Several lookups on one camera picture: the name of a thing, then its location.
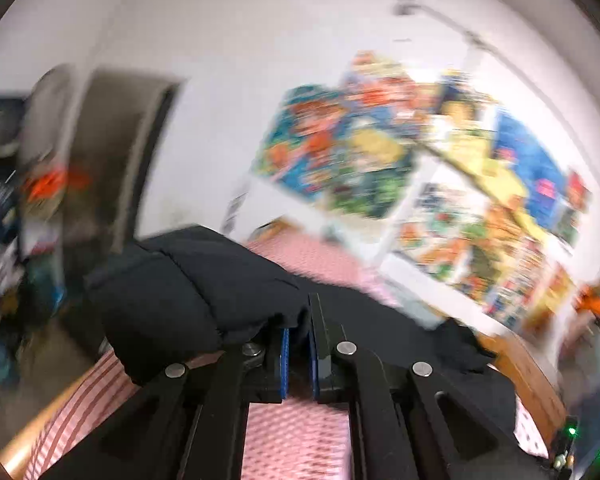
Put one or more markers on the clear bag of clothes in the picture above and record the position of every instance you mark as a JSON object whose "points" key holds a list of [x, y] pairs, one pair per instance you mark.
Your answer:
{"points": [[579, 380]]}

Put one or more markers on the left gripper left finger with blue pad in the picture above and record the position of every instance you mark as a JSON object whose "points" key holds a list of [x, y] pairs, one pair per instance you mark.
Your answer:
{"points": [[190, 424]]}

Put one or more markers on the city unicorn drawing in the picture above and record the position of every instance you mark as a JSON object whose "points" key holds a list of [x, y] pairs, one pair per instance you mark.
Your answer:
{"points": [[515, 292]]}

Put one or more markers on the grey door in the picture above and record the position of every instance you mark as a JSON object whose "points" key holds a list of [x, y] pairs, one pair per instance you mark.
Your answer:
{"points": [[117, 131]]}

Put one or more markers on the blue sea beach drawing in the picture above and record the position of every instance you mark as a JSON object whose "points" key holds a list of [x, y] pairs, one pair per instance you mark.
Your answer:
{"points": [[519, 150]]}

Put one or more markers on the landscape dinosaur drawing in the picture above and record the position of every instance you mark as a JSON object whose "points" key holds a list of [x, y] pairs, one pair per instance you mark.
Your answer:
{"points": [[493, 243]]}

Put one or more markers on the mermaid girl drawing lower left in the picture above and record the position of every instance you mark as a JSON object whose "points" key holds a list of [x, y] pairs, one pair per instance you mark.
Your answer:
{"points": [[299, 151]]}

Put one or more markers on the red white checkered quilt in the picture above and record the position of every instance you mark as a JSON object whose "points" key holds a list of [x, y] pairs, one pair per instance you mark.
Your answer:
{"points": [[296, 439]]}

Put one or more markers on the blond boy drawing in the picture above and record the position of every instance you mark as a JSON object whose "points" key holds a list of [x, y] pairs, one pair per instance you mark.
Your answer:
{"points": [[370, 172]]}

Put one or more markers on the standing electric fan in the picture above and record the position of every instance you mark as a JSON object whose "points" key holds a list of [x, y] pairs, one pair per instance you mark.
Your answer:
{"points": [[43, 124]]}

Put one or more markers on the orange cloth on bag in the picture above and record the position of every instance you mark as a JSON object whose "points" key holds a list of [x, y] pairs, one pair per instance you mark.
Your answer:
{"points": [[597, 302]]}

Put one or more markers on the yellow bear drawing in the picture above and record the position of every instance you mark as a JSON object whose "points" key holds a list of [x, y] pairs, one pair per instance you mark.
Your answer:
{"points": [[553, 297]]}

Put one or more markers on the yellow moon drawing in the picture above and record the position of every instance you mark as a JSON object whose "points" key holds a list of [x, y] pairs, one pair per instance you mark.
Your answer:
{"points": [[461, 120]]}

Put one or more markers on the black padded jacket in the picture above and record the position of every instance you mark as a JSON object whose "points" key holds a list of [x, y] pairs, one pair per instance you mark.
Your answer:
{"points": [[190, 292]]}

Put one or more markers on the fruit juice drawing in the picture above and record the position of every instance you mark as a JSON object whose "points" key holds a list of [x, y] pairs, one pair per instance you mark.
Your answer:
{"points": [[436, 231]]}

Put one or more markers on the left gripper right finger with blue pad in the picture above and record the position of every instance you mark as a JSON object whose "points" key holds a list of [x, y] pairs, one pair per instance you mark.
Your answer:
{"points": [[409, 423]]}

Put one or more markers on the orange girl drawing upper left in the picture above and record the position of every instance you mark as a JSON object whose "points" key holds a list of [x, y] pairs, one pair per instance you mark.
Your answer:
{"points": [[379, 88]]}

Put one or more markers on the pink apple print bedsheet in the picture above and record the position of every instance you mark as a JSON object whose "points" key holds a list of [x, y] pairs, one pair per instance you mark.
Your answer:
{"points": [[527, 433]]}

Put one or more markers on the red haired boy drawing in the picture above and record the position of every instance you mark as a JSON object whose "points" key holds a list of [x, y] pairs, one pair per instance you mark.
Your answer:
{"points": [[573, 207]]}

